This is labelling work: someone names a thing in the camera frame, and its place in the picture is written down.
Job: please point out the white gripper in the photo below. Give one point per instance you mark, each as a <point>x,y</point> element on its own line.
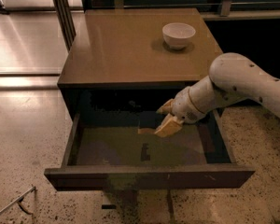
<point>183,106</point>

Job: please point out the yellow sponge with dark top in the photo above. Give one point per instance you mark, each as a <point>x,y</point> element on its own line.
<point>146,131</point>

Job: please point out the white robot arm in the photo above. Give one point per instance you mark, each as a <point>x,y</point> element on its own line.
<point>232,78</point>

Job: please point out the brown drawer cabinet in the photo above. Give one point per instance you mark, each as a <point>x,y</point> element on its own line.
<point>120,70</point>

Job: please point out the open top drawer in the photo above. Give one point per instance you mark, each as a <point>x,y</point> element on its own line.
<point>106,152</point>

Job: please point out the white ceramic bowl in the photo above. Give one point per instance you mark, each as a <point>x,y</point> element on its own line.
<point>177,35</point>

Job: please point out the metal rod on floor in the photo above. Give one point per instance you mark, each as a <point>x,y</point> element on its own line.
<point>18,201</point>

